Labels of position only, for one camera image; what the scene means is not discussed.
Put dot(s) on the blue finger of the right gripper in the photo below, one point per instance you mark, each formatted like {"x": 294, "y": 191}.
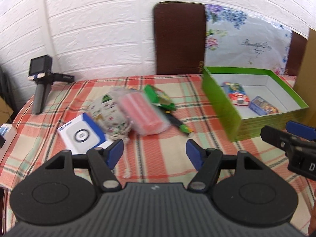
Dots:
{"x": 303, "y": 131}

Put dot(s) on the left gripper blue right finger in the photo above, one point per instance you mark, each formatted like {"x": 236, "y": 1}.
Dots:
{"x": 207, "y": 164}

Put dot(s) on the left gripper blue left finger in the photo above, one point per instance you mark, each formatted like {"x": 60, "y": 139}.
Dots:
{"x": 102, "y": 162}

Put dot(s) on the white blue device box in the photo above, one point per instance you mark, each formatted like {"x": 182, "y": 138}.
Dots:
{"x": 82, "y": 134}

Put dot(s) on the colourful card pack box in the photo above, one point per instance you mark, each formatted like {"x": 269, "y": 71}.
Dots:
{"x": 261, "y": 107}

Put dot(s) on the floral drawstring fabric pouch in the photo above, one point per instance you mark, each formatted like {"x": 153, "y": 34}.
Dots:
{"x": 114, "y": 122}

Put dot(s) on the pink zip bag pack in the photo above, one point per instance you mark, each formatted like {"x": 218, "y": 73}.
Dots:
{"x": 146, "y": 119}

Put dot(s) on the black green marker pen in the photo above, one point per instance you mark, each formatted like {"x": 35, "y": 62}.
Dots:
{"x": 178, "y": 124}

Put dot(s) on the blue red card box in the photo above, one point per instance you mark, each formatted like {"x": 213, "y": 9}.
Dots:
{"x": 236, "y": 94}

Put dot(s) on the green card game box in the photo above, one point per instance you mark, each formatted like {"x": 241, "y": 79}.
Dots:
{"x": 159, "y": 98}

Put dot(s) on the red plaid bed blanket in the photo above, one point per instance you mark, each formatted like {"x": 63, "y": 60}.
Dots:
{"x": 152, "y": 158}

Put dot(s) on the brown cardboard panel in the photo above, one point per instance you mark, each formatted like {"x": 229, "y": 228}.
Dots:
{"x": 305, "y": 82}

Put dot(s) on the green cardboard storage box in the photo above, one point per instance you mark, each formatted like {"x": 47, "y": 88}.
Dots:
{"x": 240, "y": 122}

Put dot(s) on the white box at edge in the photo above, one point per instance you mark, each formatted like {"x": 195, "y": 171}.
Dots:
{"x": 8, "y": 133}

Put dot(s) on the dark brown headboard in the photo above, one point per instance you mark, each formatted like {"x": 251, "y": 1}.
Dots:
{"x": 180, "y": 33}

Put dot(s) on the black camera on tripod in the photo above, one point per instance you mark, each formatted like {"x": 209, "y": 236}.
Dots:
{"x": 40, "y": 73}

